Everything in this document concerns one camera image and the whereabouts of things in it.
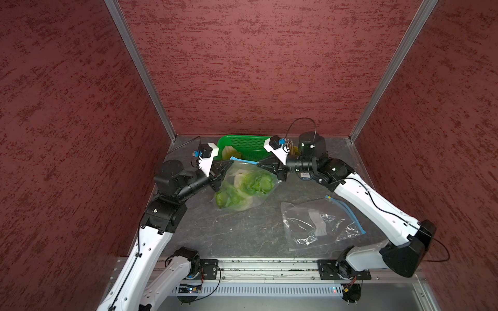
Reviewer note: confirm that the spare clear zipper bag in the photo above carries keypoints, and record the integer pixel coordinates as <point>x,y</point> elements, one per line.
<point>327,221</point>

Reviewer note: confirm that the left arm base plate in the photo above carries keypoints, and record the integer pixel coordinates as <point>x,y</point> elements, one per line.
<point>208,270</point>

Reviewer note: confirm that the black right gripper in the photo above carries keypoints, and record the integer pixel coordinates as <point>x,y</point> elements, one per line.
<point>279,168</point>

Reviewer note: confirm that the aluminium right corner post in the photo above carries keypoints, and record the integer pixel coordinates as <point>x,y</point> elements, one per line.
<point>413,30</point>

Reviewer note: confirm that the aluminium left corner post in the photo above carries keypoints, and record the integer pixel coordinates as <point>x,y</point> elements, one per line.
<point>132,48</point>

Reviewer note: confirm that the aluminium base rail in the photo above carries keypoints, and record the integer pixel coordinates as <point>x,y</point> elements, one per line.
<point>297,270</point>

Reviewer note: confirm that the perforated white cable tray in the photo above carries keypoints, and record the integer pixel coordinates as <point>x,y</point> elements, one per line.
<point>291,290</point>

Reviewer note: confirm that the chinese cabbage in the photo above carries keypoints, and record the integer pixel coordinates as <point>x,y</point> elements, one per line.
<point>230,152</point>
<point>256,183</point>
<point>233,198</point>

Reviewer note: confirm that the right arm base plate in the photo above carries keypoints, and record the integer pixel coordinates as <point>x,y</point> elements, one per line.
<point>329,271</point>

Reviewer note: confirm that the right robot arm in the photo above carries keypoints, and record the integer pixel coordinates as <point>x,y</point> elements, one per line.
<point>407,239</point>

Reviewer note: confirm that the aluminium corner post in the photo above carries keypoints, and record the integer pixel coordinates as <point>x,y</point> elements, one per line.
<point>132,48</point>
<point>413,30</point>

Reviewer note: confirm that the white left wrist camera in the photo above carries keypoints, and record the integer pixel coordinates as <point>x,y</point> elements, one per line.
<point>205,155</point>

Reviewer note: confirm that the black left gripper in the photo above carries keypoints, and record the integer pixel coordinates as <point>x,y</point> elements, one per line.
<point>216,174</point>

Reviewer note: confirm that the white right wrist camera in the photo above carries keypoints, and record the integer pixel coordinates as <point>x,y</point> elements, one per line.
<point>278,147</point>

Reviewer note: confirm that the clear zipper bag blue seal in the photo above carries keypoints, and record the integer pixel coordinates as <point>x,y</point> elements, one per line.
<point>240,166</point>

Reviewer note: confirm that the green plastic perforated basket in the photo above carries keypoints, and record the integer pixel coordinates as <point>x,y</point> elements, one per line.
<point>250,147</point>

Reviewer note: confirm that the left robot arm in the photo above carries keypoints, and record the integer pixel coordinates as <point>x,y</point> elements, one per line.
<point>133,290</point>

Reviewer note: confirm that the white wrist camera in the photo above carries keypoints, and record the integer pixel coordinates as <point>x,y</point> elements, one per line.
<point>205,155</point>
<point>278,147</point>

